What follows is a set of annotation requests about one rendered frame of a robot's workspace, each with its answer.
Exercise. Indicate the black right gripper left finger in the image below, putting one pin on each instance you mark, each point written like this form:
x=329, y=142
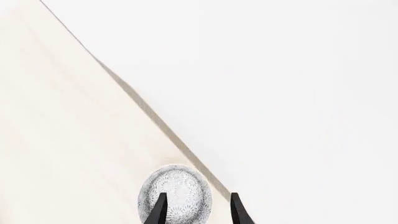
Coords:
x=159, y=212

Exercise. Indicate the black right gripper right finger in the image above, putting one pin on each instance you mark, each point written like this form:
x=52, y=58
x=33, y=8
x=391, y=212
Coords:
x=238, y=211

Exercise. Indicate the grey patterned bowl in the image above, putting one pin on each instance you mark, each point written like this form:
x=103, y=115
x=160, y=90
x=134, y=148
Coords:
x=183, y=186

